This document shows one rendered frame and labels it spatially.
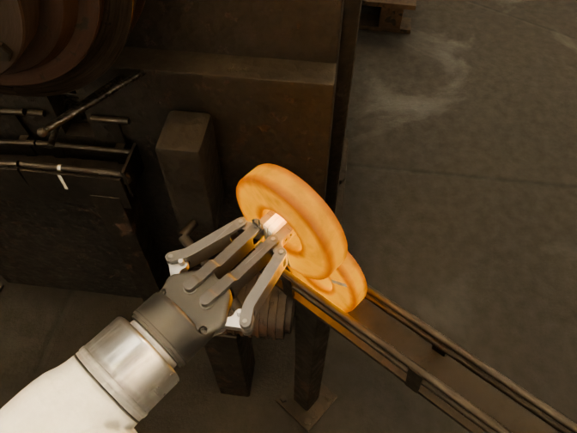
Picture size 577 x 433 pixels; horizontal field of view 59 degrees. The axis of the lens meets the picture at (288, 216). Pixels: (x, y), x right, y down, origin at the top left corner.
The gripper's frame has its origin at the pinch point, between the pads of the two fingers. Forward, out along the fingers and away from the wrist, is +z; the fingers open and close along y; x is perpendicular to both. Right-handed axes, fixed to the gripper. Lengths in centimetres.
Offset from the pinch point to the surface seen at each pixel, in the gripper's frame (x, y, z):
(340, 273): -16.0, 4.6, 5.2
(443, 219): -96, -5, 79
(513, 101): -100, -15, 150
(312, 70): -6.3, -19.1, 26.8
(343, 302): -23.2, 6.0, 4.7
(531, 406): -22.9, 34.5, 9.3
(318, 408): -92, 3, 3
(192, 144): -12.4, -27.2, 6.3
